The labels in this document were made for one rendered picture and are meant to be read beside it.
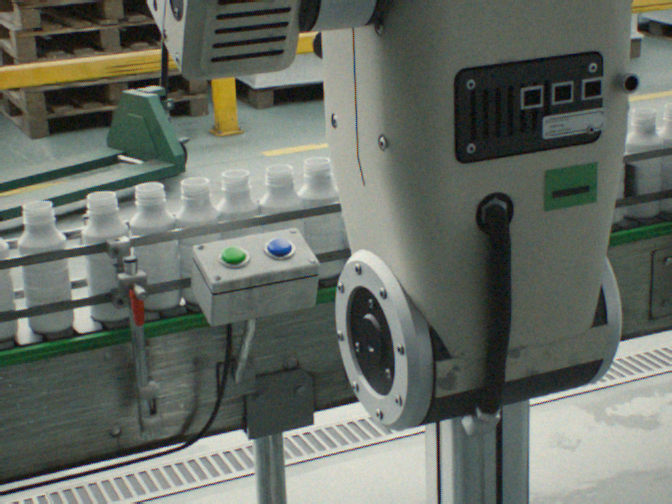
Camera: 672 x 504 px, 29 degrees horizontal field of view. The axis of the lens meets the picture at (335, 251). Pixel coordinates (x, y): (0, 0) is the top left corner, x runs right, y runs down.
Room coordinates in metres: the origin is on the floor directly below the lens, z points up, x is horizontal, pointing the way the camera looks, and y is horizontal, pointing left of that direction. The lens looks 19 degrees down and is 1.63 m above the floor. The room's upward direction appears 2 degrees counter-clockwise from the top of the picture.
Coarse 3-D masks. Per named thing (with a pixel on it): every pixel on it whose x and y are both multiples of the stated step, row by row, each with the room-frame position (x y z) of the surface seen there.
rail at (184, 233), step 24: (264, 216) 1.66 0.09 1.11; (288, 216) 1.67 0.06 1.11; (312, 216) 1.69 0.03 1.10; (144, 240) 1.60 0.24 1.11; (168, 240) 1.61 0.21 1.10; (0, 264) 1.52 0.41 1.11; (24, 264) 1.54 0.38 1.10; (72, 288) 1.63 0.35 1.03; (168, 288) 1.61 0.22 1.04; (0, 312) 1.52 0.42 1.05; (24, 312) 1.53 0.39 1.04; (48, 312) 1.54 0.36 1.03
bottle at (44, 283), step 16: (32, 208) 1.59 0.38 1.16; (48, 208) 1.57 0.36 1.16; (32, 224) 1.56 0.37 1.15; (48, 224) 1.57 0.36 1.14; (32, 240) 1.56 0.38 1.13; (48, 240) 1.56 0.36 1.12; (64, 240) 1.58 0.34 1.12; (32, 272) 1.55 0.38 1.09; (48, 272) 1.55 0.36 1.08; (64, 272) 1.57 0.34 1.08; (32, 288) 1.56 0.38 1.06; (48, 288) 1.55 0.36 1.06; (64, 288) 1.57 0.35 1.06; (32, 304) 1.56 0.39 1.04; (32, 320) 1.56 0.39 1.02; (48, 320) 1.55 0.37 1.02; (64, 320) 1.56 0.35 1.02
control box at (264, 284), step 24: (240, 240) 1.54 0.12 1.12; (264, 240) 1.54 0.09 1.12; (288, 240) 1.55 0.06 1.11; (192, 264) 1.53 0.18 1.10; (216, 264) 1.49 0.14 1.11; (240, 264) 1.49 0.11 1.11; (264, 264) 1.50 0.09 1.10; (288, 264) 1.50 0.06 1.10; (312, 264) 1.51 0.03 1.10; (192, 288) 1.53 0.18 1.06; (216, 288) 1.46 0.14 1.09; (240, 288) 1.47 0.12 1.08; (264, 288) 1.49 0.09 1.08; (288, 288) 1.50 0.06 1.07; (312, 288) 1.52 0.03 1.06; (216, 312) 1.47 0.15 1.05; (240, 312) 1.49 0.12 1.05; (264, 312) 1.50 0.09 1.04; (240, 360) 1.58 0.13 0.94; (240, 384) 1.62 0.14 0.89; (216, 408) 1.56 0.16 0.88; (144, 456) 1.55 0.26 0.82; (48, 480) 1.51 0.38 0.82
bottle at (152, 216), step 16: (144, 192) 1.63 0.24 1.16; (160, 192) 1.64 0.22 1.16; (144, 208) 1.63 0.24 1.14; (160, 208) 1.63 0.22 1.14; (144, 224) 1.62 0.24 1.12; (160, 224) 1.62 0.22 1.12; (176, 240) 1.64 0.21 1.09; (144, 256) 1.62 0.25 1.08; (160, 256) 1.62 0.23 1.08; (176, 256) 1.63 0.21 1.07; (160, 272) 1.62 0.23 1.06; (176, 272) 1.63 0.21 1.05; (144, 304) 1.62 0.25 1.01; (160, 304) 1.61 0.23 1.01; (176, 304) 1.63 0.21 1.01
